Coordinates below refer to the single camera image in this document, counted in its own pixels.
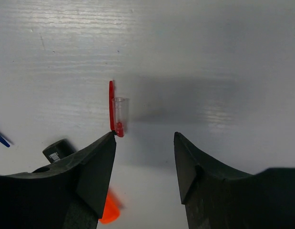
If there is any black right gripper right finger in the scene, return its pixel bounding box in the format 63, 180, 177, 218
174, 132, 295, 229

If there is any blue gel pen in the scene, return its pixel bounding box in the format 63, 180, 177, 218
0, 132, 13, 147

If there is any red pen cap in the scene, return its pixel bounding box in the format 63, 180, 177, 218
109, 80, 129, 137

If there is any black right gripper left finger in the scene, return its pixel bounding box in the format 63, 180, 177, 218
0, 132, 116, 229

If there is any orange highlighter marker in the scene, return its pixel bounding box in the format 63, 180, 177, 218
42, 137, 125, 225

